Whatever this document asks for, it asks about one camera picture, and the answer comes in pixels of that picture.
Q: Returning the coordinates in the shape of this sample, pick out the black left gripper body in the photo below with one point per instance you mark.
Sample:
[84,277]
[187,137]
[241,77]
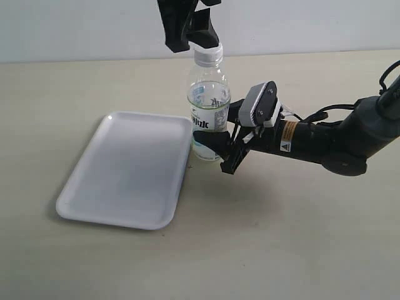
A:
[211,2]

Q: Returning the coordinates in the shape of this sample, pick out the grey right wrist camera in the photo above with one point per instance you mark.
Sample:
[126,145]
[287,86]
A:
[261,106]

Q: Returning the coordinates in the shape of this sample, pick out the clear plastic drink bottle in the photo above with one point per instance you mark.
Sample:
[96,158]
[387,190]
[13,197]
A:
[208,93]

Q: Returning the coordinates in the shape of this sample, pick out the white rectangular plastic tray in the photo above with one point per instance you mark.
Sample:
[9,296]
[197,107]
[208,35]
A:
[131,172]

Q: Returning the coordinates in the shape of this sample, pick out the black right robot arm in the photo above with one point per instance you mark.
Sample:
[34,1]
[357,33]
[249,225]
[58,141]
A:
[340,137]

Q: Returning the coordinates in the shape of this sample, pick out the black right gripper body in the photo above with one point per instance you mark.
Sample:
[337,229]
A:
[246,139]

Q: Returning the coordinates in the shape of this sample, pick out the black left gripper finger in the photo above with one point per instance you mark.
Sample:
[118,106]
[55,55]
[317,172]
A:
[176,16]
[201,31]

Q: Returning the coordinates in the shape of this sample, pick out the white bottle cap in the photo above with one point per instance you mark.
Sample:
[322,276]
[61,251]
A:
[208,51]

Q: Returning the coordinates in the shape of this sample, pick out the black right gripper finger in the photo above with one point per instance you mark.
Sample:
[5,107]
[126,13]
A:
[219,142]
[233,111]

